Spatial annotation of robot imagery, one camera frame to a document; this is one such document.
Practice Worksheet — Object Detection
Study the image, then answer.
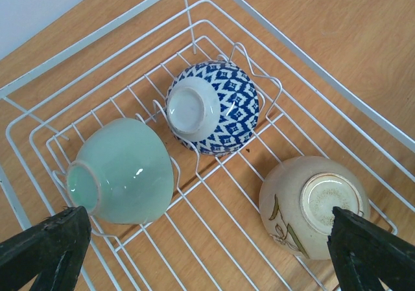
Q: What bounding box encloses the celadon green ceramic bowl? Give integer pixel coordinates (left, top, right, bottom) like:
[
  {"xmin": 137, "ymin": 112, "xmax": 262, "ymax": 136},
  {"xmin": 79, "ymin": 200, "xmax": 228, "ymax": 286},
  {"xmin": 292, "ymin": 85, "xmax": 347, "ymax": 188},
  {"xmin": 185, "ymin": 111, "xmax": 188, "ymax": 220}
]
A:
[{"xmin": 65, "ymin": 118, "xmax": 174, "ymax": 224}]

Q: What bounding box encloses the red patterned bowl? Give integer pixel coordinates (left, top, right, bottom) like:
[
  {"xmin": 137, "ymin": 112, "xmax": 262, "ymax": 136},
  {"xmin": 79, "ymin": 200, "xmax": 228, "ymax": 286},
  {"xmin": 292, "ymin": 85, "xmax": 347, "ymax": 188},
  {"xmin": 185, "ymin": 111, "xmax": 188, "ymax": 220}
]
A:
[{"xmin": 165, "ymin": 60, "xmax": 259, "ymax": 156}]

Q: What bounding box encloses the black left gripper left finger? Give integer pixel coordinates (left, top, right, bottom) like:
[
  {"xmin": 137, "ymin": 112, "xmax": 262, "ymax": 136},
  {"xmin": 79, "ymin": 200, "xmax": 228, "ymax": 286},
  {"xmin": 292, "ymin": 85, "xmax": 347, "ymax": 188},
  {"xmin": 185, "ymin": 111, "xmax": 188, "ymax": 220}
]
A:
[{"xmin": 1, "ymin": 206, "xmax": 91, "ymax": 290}]

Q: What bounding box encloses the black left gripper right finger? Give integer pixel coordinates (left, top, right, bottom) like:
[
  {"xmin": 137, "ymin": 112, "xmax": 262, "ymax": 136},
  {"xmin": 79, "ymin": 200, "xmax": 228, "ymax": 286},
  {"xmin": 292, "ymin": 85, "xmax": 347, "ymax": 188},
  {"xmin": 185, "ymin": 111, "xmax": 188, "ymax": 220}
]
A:
[{"xmin": 327, "ymin": 207, "xmax": 414, "ymax": 290}]

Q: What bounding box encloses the white wire dish rack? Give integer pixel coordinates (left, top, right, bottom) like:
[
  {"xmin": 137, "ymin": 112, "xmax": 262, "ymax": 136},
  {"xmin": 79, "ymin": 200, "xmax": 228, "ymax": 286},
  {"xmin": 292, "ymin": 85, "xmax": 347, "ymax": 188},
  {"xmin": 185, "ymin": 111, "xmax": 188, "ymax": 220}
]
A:
[{"xmin": 1, "ymin": 0, "xmax": 414, "ymax": 290}]

